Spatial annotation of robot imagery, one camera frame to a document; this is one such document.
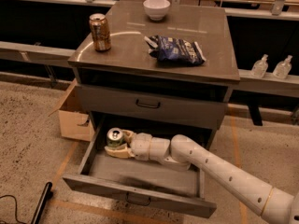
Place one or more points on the clear sanitizer bottle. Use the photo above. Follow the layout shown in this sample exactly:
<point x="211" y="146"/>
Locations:
<point x="283" y="68"/>
<point x="259" y="68"/>

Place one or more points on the green soda can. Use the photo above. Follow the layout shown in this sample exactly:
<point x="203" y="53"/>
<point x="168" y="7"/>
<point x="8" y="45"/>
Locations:
<point x="115" y="137"/>

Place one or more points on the cardboard box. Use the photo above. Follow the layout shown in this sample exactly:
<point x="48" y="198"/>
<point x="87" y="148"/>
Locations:
<point x="73" y="120"/>

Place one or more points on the grey metal rail shelf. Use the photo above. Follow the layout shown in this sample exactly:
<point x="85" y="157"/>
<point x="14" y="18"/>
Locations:
<point x="58" y="57"/>

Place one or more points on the brown soda can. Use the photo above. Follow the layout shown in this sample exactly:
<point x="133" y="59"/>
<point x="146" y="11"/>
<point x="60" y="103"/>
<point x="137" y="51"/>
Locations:
<point x="100" y="32"/>

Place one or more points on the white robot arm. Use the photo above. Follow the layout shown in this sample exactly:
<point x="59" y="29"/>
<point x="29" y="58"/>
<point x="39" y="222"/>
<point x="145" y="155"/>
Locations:
<point x="272" y="205"/>

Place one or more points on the white bowl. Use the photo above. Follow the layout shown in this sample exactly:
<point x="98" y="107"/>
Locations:
<point x="156" y="9"/>

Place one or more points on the blue chip bag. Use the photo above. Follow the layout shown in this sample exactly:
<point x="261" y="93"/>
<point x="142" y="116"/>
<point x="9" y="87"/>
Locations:
<point x="174" y="50"/>

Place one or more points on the black drawer handle upper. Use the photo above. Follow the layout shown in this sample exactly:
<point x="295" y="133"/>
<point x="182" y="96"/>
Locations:
<point x="147" y="105"/>

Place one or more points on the open grey middle drawer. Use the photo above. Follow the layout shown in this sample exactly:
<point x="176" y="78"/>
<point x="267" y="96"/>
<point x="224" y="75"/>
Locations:
<point x="102" y="175"/>

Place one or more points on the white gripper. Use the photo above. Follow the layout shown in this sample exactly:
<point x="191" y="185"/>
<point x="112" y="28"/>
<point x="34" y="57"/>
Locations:
<point x="140" y="146"/>

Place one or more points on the clear sanitizer bottle left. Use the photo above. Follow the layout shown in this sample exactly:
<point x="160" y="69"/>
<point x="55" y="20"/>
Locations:
<point x="259" y="68"/>

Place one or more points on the closed grey upper drawer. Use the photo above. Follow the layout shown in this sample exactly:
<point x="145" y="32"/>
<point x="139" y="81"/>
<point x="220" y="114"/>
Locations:
<point x="202" y="114"/>

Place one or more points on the clear sanitizer bottle right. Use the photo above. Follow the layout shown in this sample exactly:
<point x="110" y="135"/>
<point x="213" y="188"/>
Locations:
<point x="283" y="68"/>

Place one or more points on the black pole on floor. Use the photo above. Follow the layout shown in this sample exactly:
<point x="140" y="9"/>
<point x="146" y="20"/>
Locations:
<point x="45" y="196"/>

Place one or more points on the black drawer handle lower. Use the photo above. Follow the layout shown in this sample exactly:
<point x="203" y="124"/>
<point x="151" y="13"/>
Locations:
<point x="137" y="199"/>

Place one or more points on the black drawer handle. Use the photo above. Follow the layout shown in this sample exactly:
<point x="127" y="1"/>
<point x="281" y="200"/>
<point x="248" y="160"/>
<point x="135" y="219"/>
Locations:
<point x="147" y="105"/>
<point x="137" y="199"/>

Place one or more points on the grey drawer cabinet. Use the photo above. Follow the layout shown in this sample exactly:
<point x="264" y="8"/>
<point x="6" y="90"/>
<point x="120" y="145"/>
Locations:
<point x="128" y="65"/>

